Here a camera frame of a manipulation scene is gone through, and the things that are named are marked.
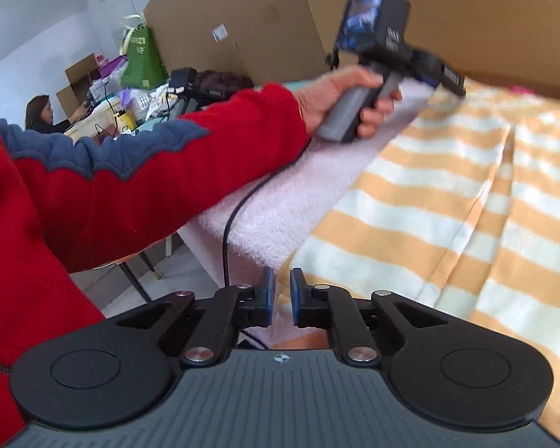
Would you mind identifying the dark brown garment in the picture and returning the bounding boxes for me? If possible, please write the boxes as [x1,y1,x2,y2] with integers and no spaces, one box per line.
[196,71,254,101]

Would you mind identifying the spare black gripper on table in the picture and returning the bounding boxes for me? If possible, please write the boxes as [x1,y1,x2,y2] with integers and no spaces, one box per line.
[169,67,226,116]

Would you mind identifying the pink fleece towel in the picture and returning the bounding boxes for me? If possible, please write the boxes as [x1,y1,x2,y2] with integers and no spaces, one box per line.
[180,80,433,297]

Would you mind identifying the green shopping bag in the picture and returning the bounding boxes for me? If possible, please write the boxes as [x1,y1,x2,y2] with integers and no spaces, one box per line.
[120,14,168,90]

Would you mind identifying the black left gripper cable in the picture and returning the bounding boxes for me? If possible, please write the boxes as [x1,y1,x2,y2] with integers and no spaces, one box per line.
[221,146,312,351]

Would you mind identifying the left cardboard box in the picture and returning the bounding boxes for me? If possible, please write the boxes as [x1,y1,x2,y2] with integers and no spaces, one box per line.
[144,0,327,85]

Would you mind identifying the seated person in background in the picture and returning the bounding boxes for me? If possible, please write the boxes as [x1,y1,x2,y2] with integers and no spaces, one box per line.
[25,95,88,134]

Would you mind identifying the large cardboard box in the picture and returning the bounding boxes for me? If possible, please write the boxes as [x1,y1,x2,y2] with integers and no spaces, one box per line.
[308,0,560,98]

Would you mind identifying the white label on left box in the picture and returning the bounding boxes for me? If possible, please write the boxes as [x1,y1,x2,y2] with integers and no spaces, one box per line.
[211,24,228,41]

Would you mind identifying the red fleece left forearm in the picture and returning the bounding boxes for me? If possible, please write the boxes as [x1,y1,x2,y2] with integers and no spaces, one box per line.
[0,84,312,446]

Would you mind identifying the orange white striped shirt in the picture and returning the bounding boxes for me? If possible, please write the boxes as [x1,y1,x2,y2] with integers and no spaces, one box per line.
[279,83,560,438]

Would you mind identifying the open cardboard box background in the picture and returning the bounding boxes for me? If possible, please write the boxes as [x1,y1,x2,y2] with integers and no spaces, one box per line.
[56,54,101,117]

